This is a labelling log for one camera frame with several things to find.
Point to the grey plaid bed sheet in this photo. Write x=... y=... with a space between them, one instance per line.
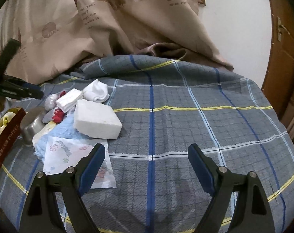
x=164 y=107

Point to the light blue fluffy towel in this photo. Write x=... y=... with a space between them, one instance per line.
x=64 y=130

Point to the white foam block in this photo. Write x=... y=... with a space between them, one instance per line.
x=96 y=120

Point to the floral tissue pack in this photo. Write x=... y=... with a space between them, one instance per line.
x=62 y=153

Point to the white rolled sock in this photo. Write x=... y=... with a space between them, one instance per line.
x=96 y=92

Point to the red and white cloth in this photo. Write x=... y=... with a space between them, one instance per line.
x=53 y=113

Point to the beige printed quilt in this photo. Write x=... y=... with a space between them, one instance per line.
x=57 y=34

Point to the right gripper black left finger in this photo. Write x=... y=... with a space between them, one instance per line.
x=41 y=213

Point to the metal door handle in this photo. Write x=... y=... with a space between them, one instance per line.
x=281 y=29

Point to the steel bowl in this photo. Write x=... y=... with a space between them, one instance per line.
x=31 y=124

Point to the brown wooden door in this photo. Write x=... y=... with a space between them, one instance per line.
x=278 y=85

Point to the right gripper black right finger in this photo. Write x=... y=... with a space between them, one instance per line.
x=252 y=212

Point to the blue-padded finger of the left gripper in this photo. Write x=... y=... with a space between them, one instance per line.
x=20 y=88

